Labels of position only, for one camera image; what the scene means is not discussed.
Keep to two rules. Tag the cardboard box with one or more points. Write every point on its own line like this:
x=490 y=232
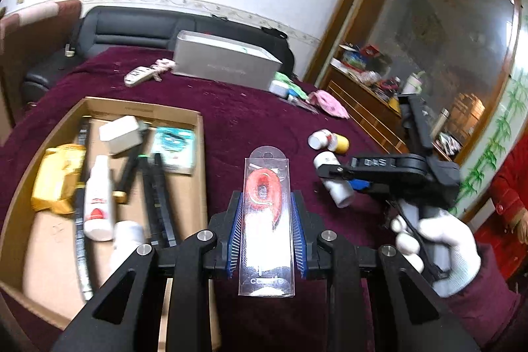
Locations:
x=53 y=240

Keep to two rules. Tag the white green tumbler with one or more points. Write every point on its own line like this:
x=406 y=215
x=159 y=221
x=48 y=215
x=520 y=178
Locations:
x=413 y=83

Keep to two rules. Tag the green cloth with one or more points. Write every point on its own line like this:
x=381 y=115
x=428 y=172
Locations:
x=295 y=86

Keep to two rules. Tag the white red small jar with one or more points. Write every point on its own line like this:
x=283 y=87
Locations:
x=319 y=138

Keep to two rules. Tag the pink white plush charm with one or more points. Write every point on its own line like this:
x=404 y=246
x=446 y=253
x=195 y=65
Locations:
x=163 y=67

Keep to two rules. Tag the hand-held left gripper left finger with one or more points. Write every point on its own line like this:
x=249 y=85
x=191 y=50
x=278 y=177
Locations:
x=234 y=232

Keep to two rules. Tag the steel thermos flask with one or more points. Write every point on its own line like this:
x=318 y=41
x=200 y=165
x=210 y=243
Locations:
x=442 y=120

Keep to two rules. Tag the black bag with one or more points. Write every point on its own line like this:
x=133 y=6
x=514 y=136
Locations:
x=284 y=51

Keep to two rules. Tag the maroon blanket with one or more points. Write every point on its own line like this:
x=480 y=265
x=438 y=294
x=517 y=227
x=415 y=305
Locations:
x=255 y=121

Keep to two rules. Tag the blue print tissue packet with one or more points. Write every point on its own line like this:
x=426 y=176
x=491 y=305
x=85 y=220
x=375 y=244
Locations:
x=173 y=148

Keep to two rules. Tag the clear flat packet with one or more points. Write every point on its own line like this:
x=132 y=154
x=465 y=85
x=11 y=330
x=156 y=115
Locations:
x=299 y=104

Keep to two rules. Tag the small white box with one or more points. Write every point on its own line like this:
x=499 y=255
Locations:
x=119 y=133

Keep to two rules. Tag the yellow packet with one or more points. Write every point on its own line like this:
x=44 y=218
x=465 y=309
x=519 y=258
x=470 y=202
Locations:
x=57 y=179

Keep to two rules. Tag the black leather sofa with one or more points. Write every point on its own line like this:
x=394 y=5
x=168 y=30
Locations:
x=132 y=30

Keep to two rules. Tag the small yellow jar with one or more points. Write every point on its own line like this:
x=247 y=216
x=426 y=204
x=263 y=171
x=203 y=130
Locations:
x=340 y=143

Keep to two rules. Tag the pink cloth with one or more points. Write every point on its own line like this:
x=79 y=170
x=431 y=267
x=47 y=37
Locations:
x=328 y=104

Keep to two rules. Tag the white bottle red label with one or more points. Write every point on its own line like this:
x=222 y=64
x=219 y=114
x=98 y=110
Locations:
x=99 y=191

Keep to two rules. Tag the pile of shelf clutter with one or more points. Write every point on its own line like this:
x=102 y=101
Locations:
x=363 y=63

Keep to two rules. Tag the grey box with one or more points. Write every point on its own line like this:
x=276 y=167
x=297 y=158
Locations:
x=222 y=65

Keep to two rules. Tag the metal buckle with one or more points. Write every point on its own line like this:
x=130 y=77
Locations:
x=70 y=49

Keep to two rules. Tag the small white case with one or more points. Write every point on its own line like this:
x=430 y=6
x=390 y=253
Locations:
x=278 y=88

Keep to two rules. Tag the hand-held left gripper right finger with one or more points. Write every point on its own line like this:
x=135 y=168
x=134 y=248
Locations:
x=298 y=232

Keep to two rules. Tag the white remote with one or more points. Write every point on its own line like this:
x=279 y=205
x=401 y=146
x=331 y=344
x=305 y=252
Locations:
x=138 y=76

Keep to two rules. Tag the wooden glass cabinet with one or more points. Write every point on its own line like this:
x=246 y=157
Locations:
x=453 y=26

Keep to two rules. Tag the person's right forearm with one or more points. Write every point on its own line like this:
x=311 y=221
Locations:
x=491 y=315

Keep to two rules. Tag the white pill bottle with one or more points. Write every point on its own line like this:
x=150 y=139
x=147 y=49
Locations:
x=340 y=193

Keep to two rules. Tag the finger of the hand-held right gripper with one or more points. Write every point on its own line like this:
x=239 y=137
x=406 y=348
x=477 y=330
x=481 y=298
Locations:
x=359 y=185
x=336 y=169

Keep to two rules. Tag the person's right hand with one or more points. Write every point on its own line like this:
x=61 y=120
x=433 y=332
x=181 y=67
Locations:
x=458 y=249

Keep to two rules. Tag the bamboo wall decal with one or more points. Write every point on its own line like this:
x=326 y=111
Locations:
x=495 y=146

